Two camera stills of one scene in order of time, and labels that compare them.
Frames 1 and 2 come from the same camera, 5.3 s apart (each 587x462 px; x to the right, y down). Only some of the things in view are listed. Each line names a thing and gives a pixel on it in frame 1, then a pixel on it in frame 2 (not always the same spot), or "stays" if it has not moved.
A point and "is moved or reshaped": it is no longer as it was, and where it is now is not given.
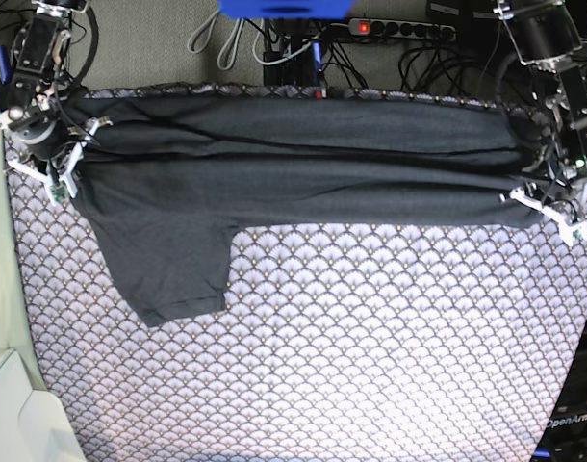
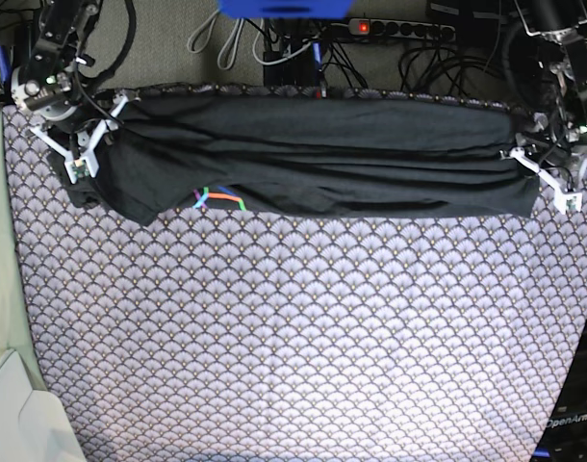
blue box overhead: [285, 9] stays
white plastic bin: [26, 424] stays
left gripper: [30, 115] -> [58, 95]
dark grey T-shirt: [171, 178] is moved or reshaped
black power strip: [406, 30] stays
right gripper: [558, 169] -> [552, 140]
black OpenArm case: [574, 433] stays
